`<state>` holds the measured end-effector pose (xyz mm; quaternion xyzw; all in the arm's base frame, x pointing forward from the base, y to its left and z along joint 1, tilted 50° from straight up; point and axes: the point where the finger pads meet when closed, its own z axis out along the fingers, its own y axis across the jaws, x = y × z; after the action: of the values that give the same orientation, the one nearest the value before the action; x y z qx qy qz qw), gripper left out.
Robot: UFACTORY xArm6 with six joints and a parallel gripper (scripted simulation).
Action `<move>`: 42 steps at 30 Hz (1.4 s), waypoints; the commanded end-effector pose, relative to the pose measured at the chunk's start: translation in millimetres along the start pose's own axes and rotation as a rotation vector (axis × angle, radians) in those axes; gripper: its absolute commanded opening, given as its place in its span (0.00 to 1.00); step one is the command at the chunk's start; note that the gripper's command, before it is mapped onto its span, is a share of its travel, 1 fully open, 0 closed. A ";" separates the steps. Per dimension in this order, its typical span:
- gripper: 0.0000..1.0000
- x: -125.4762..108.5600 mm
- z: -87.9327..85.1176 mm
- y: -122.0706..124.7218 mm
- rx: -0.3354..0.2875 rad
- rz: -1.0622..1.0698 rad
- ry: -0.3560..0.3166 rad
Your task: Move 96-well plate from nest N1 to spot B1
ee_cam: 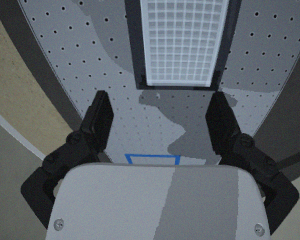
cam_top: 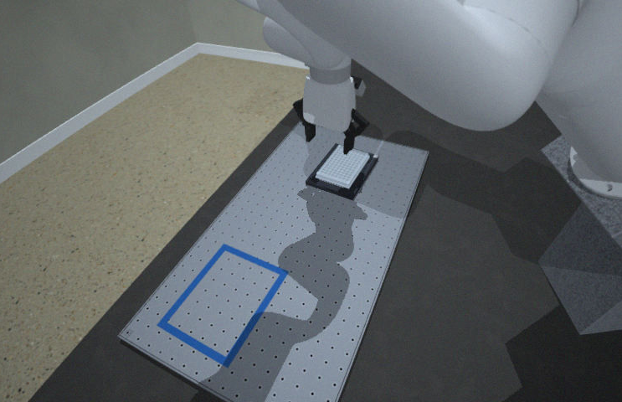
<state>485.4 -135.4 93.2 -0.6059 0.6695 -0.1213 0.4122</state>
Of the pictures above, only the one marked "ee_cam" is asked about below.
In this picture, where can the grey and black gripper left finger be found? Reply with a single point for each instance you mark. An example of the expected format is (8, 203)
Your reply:
(81, 147)

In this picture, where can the white well plate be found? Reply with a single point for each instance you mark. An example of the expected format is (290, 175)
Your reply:
(172, 41)

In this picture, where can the blue taped rectangular outline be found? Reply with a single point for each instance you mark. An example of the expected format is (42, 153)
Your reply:
(177, 160)

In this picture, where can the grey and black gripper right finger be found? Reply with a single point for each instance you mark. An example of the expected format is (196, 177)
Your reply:
(238, 149)

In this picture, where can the grey perforated base plate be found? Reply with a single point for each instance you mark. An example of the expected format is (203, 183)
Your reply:
(86, 44)

